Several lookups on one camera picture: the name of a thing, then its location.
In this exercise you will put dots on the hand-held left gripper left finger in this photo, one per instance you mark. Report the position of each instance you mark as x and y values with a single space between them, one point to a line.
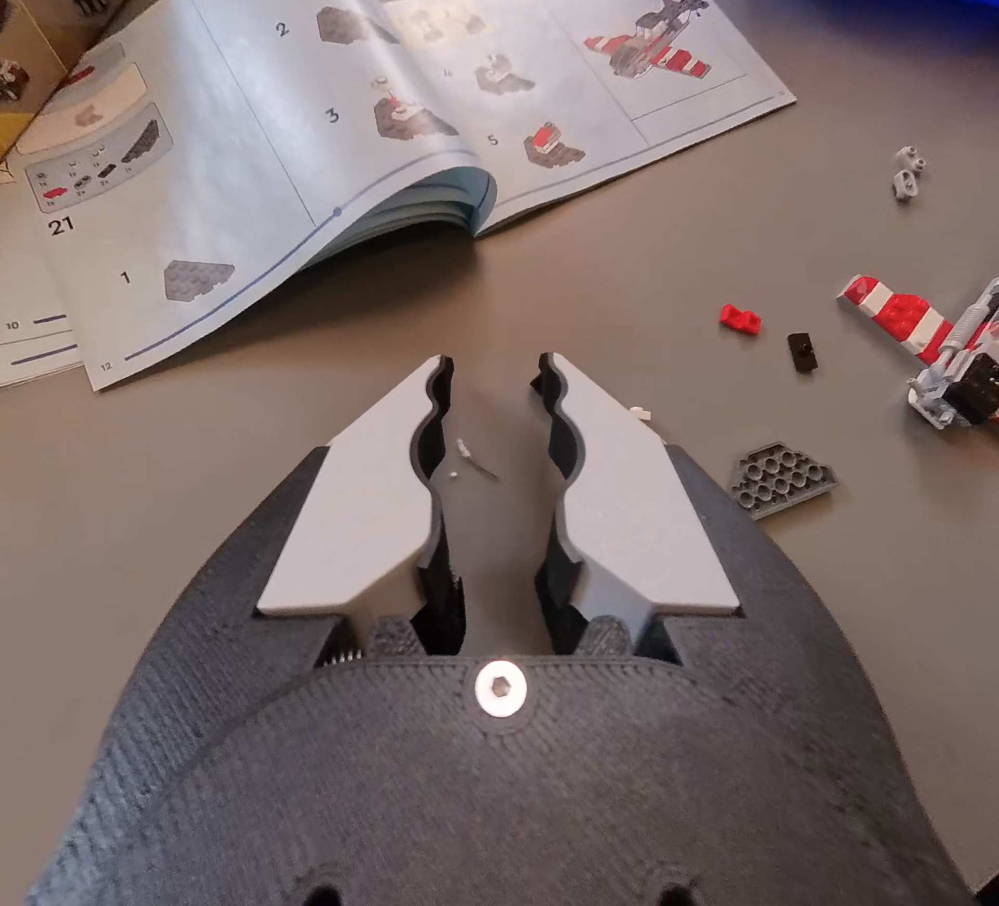
359 516

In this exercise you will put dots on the tiny white piece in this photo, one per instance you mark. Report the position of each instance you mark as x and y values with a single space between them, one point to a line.
466 450

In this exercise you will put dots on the thin instruction booklet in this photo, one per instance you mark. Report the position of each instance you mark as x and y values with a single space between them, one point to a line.
23 282

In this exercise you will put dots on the red white toy plane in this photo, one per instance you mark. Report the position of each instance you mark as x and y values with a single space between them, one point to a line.
897 313

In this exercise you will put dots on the small black brick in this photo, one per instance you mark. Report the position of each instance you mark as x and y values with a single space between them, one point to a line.
802 352

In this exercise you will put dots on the printed cardboard toy box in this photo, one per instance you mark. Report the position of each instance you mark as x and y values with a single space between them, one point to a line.
47 1

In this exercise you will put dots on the open instruction booklet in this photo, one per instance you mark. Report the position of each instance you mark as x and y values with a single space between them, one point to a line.
234 141

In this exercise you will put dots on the small red brick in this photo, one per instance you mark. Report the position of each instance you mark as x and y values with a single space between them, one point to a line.
740 318

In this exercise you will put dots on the dark grey wedge plate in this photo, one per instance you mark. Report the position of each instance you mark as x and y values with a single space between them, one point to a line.
780 477

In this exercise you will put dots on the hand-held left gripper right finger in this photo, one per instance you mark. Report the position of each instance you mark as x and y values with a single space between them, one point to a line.
632 516

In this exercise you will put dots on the grey desk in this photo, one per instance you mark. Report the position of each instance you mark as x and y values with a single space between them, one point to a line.
234 492

